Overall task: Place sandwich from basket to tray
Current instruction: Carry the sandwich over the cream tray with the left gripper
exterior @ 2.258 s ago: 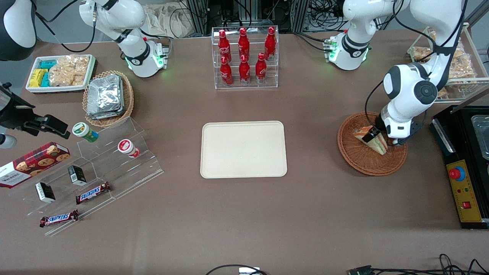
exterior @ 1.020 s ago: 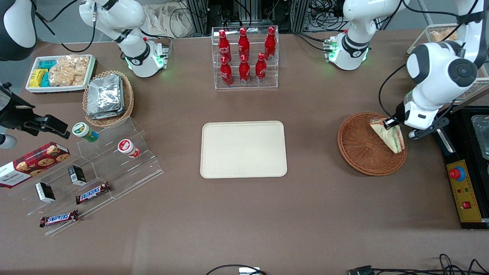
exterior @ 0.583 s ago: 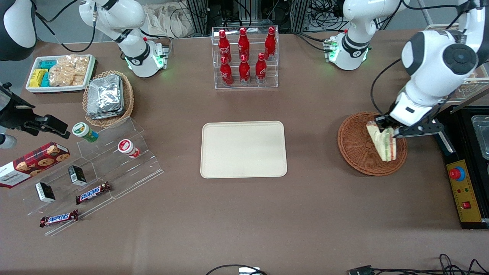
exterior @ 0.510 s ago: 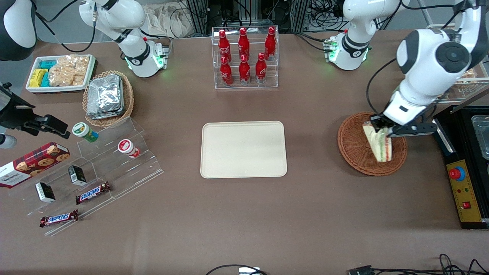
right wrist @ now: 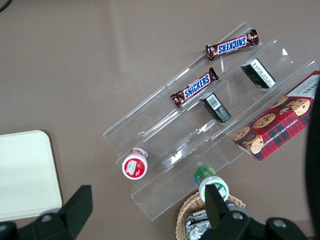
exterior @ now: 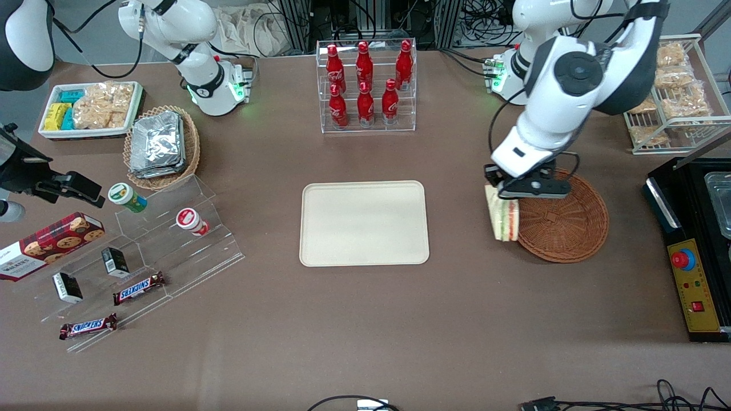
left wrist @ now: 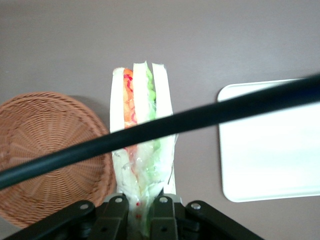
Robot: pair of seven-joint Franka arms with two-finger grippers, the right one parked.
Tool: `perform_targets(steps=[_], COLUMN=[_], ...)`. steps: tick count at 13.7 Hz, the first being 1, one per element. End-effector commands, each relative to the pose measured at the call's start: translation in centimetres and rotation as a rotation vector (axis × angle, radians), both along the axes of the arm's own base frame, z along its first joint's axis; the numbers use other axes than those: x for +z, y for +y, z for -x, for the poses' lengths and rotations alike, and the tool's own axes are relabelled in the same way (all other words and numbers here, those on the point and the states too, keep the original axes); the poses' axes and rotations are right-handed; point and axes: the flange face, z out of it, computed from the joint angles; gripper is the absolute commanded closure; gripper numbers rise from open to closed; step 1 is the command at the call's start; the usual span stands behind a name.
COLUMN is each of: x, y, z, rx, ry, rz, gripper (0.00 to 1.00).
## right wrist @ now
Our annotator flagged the silver foil wrapped pack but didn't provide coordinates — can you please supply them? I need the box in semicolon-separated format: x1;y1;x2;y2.
184;209;214;240

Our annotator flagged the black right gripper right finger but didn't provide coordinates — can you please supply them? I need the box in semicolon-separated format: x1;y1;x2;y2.
199;185;252;240

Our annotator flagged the wicker basket with foil packs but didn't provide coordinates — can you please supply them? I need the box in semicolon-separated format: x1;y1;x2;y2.
176;191;246;240

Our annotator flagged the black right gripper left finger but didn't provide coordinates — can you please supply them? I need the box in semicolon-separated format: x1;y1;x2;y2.
33;184;94;240

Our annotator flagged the beige plastic tray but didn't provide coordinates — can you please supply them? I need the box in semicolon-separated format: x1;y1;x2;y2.
0;129;63;222

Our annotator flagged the red strawberry yoghurt cup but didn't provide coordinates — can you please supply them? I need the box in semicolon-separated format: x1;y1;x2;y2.
121;147;150;180

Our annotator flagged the Snickers chocolate bar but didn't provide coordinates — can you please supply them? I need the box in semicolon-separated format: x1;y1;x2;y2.
205;28;260;62
170;67;220;109

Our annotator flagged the clear acrylic stepped display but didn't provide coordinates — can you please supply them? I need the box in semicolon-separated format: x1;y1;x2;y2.
102;21;320;222

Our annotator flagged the black looped table cable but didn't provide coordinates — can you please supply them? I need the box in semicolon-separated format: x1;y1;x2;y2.
0;0;12;13

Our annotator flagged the small black box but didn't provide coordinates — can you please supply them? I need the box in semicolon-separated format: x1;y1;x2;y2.
199;91;232;124
240;58;278;90

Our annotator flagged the red tartan cookie box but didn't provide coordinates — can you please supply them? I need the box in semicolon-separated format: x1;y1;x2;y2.
231;70;320;162

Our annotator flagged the green lidded cup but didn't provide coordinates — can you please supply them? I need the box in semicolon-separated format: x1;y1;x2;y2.
193;165;230;203

